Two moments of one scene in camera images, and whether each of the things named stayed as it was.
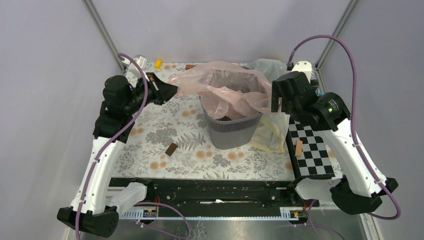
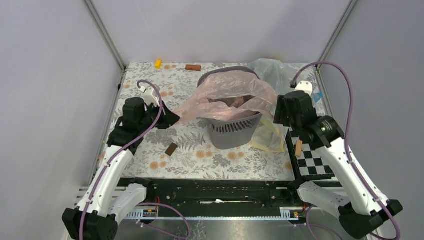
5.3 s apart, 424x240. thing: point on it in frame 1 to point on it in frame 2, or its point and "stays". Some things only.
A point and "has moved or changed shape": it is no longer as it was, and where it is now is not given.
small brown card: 171,149 stays
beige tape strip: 298,149 stays
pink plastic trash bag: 228,90 has moved or changed shape
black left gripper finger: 165,91 to 166,119
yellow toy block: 158,65 stays
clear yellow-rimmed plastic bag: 272,131 stays
